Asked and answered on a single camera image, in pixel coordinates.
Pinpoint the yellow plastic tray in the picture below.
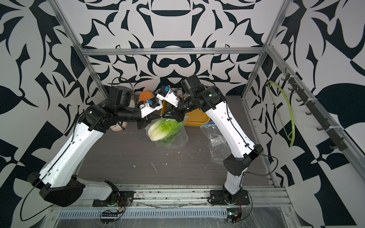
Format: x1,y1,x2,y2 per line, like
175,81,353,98
161,101,211,127

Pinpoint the clear zipper bag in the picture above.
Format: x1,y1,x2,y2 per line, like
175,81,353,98
145,117,189,149
200,121,231,165

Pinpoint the chinese cabbage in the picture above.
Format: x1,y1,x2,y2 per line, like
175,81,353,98
147,118,184,143

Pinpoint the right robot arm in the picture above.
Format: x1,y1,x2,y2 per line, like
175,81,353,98
159,75,263,196

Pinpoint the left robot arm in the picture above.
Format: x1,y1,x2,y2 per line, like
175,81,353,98
28,86,163,207

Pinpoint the orange plush toy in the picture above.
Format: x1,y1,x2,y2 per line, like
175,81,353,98
139,91,155,102

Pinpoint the left black electronics board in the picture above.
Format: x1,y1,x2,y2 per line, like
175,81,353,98
99,210,125,224

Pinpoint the right green led board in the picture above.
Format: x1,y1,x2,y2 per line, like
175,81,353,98
227,209,242,224

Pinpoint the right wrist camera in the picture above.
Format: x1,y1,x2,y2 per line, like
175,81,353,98
156,86,181,107

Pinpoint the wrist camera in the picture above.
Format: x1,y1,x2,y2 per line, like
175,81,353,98
140,97,163,118
156,86,181,107

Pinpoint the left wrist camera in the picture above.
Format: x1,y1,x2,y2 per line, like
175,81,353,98
140,97,163,118

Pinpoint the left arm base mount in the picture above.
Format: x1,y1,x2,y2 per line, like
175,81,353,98
92,191,135,207

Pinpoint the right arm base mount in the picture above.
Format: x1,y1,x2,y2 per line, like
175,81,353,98
208,189,251,206

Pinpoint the green hose loop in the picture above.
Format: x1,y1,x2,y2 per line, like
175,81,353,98
265,80,296,148

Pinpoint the black wall hook rail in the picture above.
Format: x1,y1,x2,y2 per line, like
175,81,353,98
282,69,348,151

